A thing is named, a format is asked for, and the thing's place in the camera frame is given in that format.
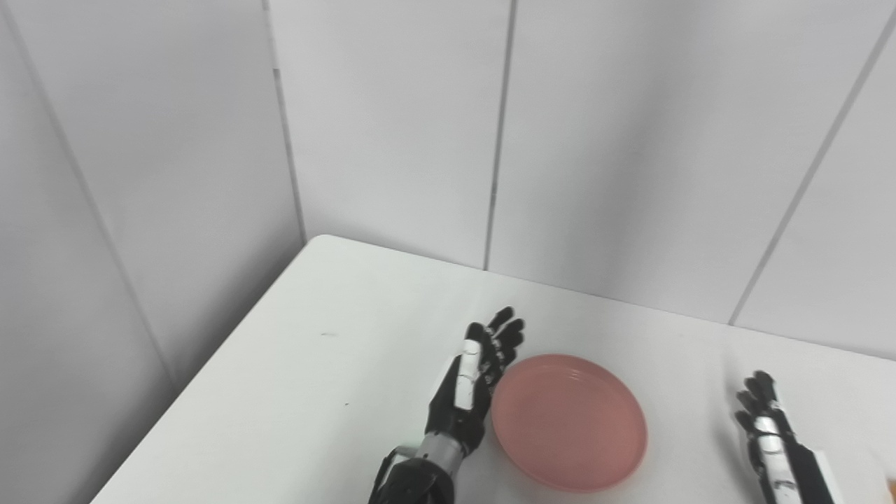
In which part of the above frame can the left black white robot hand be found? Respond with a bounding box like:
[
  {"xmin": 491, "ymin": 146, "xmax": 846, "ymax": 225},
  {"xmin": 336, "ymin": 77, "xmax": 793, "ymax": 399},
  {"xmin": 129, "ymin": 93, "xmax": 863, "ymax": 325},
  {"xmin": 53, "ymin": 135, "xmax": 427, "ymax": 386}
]
[{"xmin": 425, "ymin": 307, "xmax": 526, "ymax": 457}]

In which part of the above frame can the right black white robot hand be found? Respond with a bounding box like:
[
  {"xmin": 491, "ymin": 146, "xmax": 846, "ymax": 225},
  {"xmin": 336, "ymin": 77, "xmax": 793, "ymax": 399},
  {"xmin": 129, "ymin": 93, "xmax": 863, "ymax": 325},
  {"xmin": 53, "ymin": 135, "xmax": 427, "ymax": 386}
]
[{"xmin": 734, "ymin": 370, "xmax": 844, "ymax": 504}]

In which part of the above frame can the pink round plate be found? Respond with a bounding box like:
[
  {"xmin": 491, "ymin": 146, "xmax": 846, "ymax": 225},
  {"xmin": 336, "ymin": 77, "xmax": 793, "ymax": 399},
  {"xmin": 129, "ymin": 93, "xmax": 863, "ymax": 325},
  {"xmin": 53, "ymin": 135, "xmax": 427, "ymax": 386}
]
[{"xmin": 491, "ymin": 353, "xmax": 648, "ymax": 494}]

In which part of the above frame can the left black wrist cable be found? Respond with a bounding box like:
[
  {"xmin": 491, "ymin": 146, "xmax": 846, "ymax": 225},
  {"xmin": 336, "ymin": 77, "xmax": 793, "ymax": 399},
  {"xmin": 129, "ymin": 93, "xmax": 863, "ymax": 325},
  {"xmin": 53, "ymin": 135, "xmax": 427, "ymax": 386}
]
[{"xmin": 368, "ymin": 445, "xmax": 418, "ymax": 504}]

